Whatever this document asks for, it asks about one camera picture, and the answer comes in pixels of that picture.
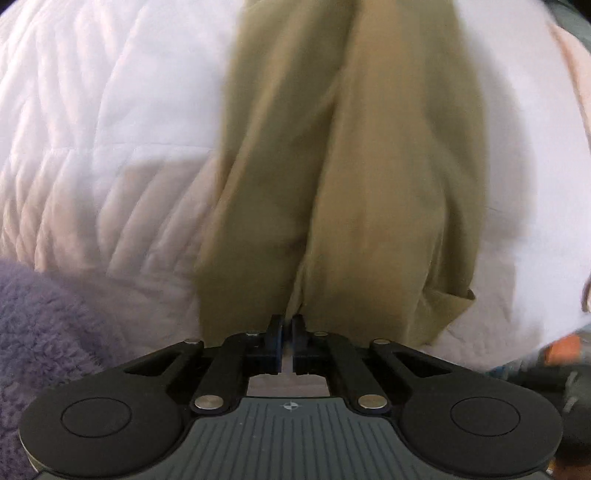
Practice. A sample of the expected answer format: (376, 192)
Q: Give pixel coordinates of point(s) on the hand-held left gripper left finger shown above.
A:
(277, 346)

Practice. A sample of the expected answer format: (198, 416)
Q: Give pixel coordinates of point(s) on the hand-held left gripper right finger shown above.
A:
(299, 346)

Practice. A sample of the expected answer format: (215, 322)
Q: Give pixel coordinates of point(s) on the khaki pants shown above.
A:
(346, 161)

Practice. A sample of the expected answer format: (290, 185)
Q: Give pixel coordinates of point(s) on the orange cloth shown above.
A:
(565, 350)

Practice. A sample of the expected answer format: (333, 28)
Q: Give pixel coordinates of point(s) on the person's purple fuzzy clothing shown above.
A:
(37, 332)

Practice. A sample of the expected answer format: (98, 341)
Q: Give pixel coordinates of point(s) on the pink quilted bed cover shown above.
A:
(92, 115)

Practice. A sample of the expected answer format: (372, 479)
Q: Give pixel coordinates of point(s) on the pink pillow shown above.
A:
(572, 55)

